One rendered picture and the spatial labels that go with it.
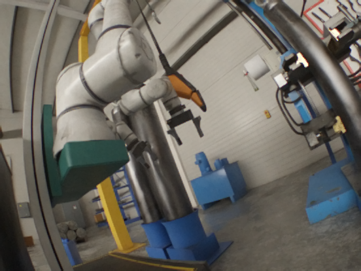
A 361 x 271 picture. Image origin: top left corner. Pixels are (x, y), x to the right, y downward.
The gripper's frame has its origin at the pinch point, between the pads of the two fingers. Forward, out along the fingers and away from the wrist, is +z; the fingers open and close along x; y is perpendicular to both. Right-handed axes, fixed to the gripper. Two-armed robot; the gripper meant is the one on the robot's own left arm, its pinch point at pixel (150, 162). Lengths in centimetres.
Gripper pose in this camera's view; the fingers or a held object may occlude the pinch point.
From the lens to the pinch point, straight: 114.6
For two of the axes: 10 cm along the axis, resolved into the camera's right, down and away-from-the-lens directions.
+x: -5.2, 5.4, 6.7
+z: 6.8, 7.3, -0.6
